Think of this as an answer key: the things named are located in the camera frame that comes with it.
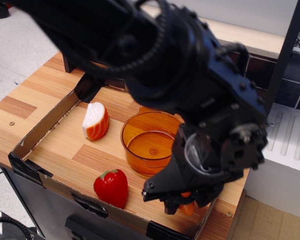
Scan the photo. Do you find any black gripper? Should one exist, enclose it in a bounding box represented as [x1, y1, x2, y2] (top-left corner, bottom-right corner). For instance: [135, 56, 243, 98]
[141, 123, 251, 216]

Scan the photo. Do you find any orange toy carrot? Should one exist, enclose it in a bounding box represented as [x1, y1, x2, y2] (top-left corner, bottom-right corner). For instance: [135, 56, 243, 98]
[178, 192, 195, 216]

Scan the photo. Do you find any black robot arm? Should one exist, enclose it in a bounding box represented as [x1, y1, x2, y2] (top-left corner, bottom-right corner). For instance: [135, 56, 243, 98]
[11, 0, 267, 215]

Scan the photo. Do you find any cardboard fence with black tape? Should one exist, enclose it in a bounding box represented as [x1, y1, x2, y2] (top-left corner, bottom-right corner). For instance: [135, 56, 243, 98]
[7, 72, 241, 240]

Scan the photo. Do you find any orange transparent plastic pot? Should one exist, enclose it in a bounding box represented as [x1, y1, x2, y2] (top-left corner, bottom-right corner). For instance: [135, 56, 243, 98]
[120, 107, 184, 176]

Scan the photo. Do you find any red toy strawberry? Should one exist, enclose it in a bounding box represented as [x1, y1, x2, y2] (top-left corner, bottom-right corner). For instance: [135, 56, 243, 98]
[93, 169, 128, 209]

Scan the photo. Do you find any white ribbed appliance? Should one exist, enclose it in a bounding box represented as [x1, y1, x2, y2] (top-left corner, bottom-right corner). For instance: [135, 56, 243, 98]
[244, 103, 300, 217]

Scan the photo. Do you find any toy salmon sushi piece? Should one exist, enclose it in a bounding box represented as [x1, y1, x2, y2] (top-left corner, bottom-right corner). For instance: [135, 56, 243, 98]
[82, 102, 109, 141]

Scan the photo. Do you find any grey cabinet under table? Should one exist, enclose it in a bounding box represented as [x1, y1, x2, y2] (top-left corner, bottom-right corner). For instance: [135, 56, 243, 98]
[2, 167, 148, 240]

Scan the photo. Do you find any dark tile backsplash panel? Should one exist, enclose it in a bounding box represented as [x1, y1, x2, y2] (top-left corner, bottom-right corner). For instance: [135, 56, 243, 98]
[99, 39, 300, 115]

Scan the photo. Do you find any black left upright post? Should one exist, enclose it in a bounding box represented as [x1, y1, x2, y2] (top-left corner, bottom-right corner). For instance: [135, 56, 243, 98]
[62, 52, 78, 73]

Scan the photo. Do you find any black upright post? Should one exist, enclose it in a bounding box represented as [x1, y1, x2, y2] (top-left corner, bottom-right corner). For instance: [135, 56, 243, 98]
[264, 0, 300, 116]
[62, 52, 78, 73]

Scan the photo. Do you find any black right upright post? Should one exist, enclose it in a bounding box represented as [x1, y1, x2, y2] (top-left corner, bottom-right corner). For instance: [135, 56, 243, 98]
[264, 0, 300, 116]

